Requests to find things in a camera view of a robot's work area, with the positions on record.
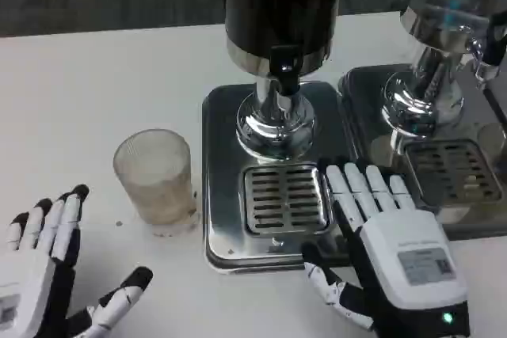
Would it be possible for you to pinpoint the black dispenser tap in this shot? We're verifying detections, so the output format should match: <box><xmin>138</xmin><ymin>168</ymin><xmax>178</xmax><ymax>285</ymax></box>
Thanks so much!
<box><xmin>269</xmin><ymin>44</ymin><xmax>304</xmax><ymax>97</ymax></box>

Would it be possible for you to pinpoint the chrome drink dispenser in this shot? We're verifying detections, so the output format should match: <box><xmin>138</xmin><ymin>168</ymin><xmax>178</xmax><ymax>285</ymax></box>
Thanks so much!
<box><xmin>380</xmin><ymin>0</ymin><xmax>507</xmax><ymax>138</ymax></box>

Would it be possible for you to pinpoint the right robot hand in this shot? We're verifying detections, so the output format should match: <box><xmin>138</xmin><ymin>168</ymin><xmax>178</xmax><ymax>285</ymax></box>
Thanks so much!
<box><xmin>301</xmin><ymin>156</ymin><xmax>471</xmax><ymax>338</ymax></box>

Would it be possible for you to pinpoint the steel drip tray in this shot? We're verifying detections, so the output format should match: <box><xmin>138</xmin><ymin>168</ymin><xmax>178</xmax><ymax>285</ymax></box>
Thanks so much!
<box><xmin>338</xmin><ymin>61</ymin><xmax>507</xmax><ymax>242</ymax></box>
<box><xmin>200</xmin><ymin>81</ymin><xmax>360</xmax><ymax>275</ymax></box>

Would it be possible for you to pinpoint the chrome dispenser tap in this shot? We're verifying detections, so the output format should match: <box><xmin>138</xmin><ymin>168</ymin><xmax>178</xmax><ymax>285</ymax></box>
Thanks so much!
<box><xmin>471</xmin><ymin>32</ymin><xmax>501</xmax><ymax>90</ymax></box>

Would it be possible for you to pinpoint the dark drink dispenser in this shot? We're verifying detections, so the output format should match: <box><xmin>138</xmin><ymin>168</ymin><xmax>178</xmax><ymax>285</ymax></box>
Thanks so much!
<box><xmin>219</xmin><ymin>0</ymin><xmax>346</xmax><ymax>161</ymax></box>

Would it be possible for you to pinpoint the clear ribbed glass cup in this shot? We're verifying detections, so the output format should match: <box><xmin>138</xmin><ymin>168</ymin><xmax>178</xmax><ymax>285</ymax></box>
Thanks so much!
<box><xmin>112</xmin><ymin>128</ymin><xmax>199</xmax><ymax>236</ymax></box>

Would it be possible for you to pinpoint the steel drip grid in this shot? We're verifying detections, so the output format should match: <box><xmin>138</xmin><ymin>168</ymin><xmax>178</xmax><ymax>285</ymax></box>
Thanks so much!
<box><xmin>241</xmin><ymin>164</ymin><xmax>333</xmax><ymax>236</ymax></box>
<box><xmin>403</xmin><ymin>139</ymin><xmax>504</xmax><ymax>207</ymax></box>

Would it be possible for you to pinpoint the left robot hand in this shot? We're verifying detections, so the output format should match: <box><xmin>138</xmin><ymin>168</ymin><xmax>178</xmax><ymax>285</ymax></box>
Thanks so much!
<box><xmin>0</xmin><ymin>184</ymin><xmax>154</xmax><ymax>338</ymax></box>

